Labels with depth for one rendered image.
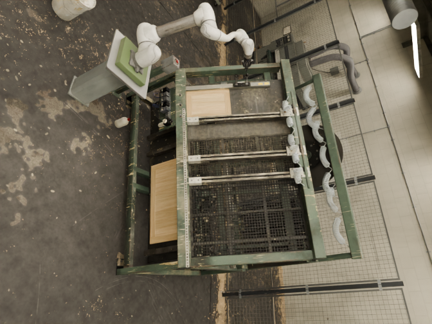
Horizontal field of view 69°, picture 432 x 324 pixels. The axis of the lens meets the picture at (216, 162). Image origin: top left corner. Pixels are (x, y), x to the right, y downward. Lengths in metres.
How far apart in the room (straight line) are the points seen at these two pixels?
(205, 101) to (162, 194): 1.14
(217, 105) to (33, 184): 1.95
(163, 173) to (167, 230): 0.66
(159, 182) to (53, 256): 1.29
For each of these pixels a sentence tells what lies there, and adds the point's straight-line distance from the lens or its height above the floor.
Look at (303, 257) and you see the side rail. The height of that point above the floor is 1.78.
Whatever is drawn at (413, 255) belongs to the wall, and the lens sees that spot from 7.26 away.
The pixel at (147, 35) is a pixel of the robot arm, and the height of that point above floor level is 1.04.
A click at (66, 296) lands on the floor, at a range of 3.20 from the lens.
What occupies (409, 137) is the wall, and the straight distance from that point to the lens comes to 8.19.
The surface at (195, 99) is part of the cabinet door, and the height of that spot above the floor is 0.97.
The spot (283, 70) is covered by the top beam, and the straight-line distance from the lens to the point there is 3.78.
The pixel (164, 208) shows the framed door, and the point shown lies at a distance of 3.50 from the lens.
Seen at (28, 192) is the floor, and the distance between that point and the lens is 3.08.
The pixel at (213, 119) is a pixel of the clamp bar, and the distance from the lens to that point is 3.39.
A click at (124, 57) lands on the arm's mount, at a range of 3.15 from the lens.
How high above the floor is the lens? 2.61
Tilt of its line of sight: 27 degrees down
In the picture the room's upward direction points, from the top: 74 degrees clockwise
